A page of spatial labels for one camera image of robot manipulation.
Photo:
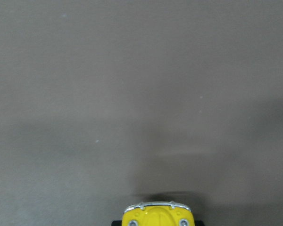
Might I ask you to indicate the yellow beetle toy car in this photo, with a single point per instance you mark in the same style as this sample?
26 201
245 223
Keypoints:
158 214

